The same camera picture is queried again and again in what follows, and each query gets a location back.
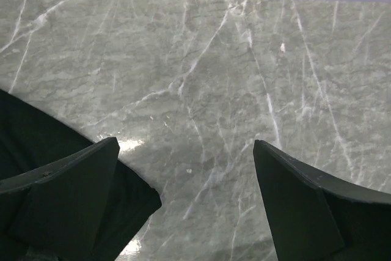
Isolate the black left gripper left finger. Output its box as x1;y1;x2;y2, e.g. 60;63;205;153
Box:
1;138;119;260

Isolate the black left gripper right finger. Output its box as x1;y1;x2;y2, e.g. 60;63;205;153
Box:
253;140;390;260

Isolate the black cloth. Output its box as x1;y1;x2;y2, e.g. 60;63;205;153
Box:
1;91;161;260

